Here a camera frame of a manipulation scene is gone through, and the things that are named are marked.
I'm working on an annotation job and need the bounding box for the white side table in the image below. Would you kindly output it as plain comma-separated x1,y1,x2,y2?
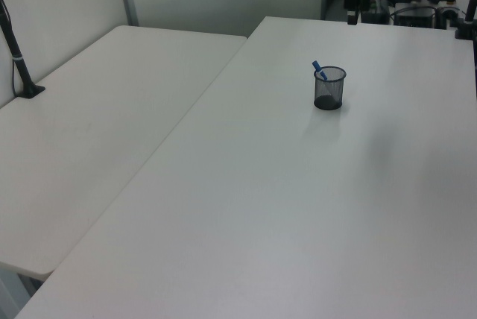
0,25,249,276

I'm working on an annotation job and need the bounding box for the black equipment box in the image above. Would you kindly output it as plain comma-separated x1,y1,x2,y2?
394,4,437,28

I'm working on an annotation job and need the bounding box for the black mesh pen cup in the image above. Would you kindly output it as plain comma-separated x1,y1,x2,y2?
313,66,347,110

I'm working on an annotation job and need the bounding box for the thin black pole cable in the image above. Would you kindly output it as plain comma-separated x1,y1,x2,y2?
0,0,18,96

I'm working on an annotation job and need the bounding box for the black table clamp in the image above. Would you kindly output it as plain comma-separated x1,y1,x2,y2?
453,0,477,41

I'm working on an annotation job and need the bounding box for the blue marker pen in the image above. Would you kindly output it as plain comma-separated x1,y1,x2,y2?
312,60,335,102

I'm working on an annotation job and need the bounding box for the black camera stand left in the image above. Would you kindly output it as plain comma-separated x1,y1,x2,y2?
0,0,46,101

